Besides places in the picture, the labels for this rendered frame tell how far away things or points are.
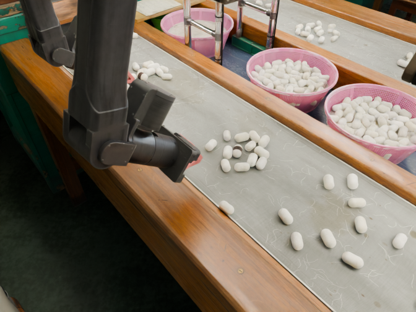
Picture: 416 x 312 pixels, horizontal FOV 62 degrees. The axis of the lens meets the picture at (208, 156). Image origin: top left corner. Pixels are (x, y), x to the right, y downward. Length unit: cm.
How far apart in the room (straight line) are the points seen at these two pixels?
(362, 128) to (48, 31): 76
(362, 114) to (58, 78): 85
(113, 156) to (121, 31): 16
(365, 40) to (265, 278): 101
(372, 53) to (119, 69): 101
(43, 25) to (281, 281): 69
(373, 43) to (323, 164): 67
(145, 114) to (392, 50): 102
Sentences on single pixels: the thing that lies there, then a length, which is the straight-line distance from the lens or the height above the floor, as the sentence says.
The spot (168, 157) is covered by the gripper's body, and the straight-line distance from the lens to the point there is 58.
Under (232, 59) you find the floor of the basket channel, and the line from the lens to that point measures 131.
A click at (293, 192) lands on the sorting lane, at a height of 74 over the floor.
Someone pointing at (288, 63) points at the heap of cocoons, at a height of 74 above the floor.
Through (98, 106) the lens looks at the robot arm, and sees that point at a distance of 44.
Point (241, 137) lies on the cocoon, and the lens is 82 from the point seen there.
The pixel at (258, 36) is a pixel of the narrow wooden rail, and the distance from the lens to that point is 133.
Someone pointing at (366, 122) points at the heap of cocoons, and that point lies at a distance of 97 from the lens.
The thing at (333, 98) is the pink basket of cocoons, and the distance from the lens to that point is 101.
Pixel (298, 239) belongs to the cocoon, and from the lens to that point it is 65.
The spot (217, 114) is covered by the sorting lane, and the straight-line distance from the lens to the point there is 92.
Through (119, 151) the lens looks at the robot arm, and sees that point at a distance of 48.
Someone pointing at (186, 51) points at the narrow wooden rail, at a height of 76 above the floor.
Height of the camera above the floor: 129
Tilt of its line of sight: 44 degrees down
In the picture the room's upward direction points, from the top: straight up
